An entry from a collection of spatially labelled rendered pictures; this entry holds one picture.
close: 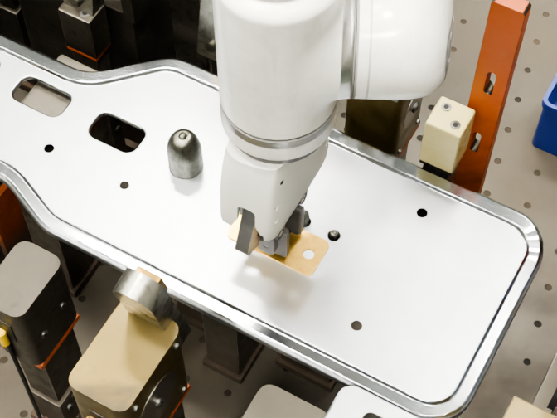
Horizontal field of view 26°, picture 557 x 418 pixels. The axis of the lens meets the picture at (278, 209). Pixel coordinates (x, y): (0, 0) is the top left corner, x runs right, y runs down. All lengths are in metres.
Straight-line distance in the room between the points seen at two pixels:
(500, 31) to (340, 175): 0.21
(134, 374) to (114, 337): 0.04
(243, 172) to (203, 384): 0.51
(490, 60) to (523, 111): 0.52
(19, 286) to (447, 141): 0.40
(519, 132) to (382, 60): 0.78
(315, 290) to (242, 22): 0.38
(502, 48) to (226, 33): 0.33
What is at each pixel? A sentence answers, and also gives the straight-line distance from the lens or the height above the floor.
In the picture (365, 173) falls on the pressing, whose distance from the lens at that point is 1.12.
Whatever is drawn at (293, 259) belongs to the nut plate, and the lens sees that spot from 1.03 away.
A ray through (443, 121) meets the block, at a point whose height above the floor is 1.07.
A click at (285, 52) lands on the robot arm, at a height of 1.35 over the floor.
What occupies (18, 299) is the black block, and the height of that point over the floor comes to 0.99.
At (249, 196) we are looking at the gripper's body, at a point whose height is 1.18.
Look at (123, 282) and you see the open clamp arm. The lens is 0.94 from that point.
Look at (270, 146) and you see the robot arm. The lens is 0.84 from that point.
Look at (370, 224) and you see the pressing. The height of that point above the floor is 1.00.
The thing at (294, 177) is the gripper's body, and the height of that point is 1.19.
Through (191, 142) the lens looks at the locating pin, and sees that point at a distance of 1.09.
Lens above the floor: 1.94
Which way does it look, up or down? 59 degrees down
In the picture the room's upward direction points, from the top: straight up
